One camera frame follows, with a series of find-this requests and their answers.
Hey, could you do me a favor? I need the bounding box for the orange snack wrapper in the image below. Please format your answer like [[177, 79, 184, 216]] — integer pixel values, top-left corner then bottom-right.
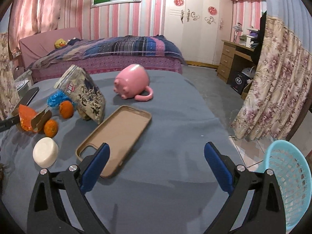
[[18, 104, 37, 132]]

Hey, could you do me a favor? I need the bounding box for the yellow duck plush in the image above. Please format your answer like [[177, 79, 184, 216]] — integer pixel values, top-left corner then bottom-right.
[[54, 39, 67, 49]]

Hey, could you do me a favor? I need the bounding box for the white wardrobe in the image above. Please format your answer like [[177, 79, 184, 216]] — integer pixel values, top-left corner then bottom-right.
[[163, 0, 233, 66]]

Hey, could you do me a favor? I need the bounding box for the floral beige curtain left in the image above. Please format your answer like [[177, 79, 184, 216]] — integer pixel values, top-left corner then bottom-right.
[[0, 33, 20, 121]]

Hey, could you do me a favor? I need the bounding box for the pink pig mug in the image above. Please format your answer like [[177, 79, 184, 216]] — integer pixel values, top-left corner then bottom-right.
[[113, 64, 153, 101]]

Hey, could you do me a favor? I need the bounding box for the orange tangerine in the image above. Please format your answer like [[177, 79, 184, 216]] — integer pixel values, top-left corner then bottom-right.
[[43, 119, 58, 138], [59, 100, 74, 119]]

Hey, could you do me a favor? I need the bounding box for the black smartphone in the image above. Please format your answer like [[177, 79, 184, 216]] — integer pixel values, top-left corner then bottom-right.
[[11, 87, 39, 117]]

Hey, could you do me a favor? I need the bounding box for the torn brown cardboard piece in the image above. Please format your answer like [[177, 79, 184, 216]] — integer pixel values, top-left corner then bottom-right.
[[31, 109, 52, 133]]

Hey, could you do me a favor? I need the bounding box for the blue plastic bag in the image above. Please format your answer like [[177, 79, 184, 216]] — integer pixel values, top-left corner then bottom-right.
[[47, 90, 73, 108]]

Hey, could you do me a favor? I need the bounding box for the floral beige curtain right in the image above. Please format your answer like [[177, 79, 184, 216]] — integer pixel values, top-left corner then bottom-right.
[[232, 0, 311, 140]]

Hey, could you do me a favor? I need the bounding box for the pink window curtain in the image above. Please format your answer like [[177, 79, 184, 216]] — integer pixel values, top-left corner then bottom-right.
[[8, 0, 83, 54]]

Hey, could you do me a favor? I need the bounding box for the tan phone case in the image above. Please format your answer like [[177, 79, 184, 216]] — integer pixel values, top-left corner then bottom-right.
[[76, 105, 152, 178]]

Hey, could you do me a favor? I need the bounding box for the turquoise plastic laundry basket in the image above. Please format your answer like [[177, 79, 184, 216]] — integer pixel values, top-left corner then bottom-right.
[[256, 140, 311, 231]]

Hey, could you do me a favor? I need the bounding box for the floral beige curtain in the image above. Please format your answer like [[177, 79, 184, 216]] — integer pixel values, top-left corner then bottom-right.
[[0, 33, 20, 121], [232, 0, 311, 140]]

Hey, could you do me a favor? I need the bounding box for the black box under desk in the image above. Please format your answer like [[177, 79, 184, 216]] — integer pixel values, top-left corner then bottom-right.
[[230, 72, 250, 95]]

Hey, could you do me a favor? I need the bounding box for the wooden desk with drawers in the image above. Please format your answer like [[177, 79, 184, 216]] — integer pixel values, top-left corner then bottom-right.
[[217, 40, 254, 85]]

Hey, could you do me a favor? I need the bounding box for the patterned snack bag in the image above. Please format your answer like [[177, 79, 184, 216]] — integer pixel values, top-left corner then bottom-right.
[[54, 65, 106, 124]]

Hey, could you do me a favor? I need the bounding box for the white round soap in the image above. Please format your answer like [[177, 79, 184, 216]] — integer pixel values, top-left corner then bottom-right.
[[32, 137, 59, 168]]

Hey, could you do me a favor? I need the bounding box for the pink bed with plaid quilt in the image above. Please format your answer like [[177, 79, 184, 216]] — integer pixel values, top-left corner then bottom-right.
[[19, 28, 186, 82]]

